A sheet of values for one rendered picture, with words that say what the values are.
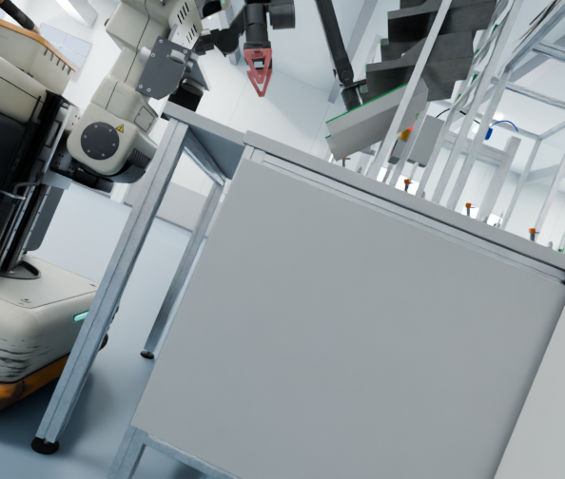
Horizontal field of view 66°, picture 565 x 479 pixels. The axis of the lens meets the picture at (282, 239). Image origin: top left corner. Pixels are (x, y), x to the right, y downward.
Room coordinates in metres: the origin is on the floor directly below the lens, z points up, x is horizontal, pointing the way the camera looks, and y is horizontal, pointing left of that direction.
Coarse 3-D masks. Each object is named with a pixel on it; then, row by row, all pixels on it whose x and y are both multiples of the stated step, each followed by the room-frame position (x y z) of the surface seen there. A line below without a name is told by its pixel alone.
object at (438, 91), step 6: (438, 84) 1.30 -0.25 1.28; (444, 84) 1.30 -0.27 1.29; (450, 84) 1.30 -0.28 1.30; (360, 90) 1.35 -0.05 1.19; (366, 90) 1.34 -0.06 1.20; (384, 90) 1.34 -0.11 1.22; (432, 90) 1.34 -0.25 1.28; (438, 90) 1.34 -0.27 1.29; (444, 90) 1.34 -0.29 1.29; (450, 90) 1.35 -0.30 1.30; (366, 96) 1.37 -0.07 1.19; (372, 96) 1.37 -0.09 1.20; (378, 96) 1.37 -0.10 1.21; (432, 96) 1.38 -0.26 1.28; (438, 96) 1.38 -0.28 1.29; (444, 96) 1.38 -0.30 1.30; (450, 96) 1.39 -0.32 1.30
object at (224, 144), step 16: (176, 112) 0.99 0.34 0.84; (192, 112) 0.99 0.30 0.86; (192, 128) 1.04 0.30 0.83; (208, 128) 0.99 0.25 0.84; (224, 128) 0.99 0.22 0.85; (208, 144) 1.18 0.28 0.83; (224, 144) 1.08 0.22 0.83; (240, 144) 1.00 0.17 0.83; (224, 160) 1.35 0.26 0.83; (240, 160) 1.22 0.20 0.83
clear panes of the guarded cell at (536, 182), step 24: (456, 120) 2.94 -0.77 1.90; (480, 120) 2.92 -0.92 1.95; (504, 144) 2.90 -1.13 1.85; (528, 144) 2.89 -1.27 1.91; (552, 144) 2.64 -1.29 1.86; (384, 168) 2.97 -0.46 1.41; (408, 168) 2.96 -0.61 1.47; (456, 168) 2.93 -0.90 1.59; (480, 168) 2.91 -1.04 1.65; (528, 168) 2.86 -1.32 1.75; (552, 168) 2.51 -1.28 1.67; (408, 192) 2.95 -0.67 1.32; (432, 192) 2.94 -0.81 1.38; (480, 192) 2.91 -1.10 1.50; (504, 192) 2.89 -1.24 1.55; (528, 192) 2.71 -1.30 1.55; (504, 216) 2.89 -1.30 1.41; (528, 216) 2.56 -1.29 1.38
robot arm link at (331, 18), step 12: (324, 0) 1.48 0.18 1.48; (324, 12) 1.49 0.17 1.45; (324, 24) 1.50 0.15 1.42; (336, 24) 1.51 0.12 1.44; (324, 36) 1.54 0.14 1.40; (336, 36) 1.52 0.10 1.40; (336, 48) 1.53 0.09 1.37; (336, 60) 1.54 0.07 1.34; (348, 60) 1.54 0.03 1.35; (336, 72) 1.60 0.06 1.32
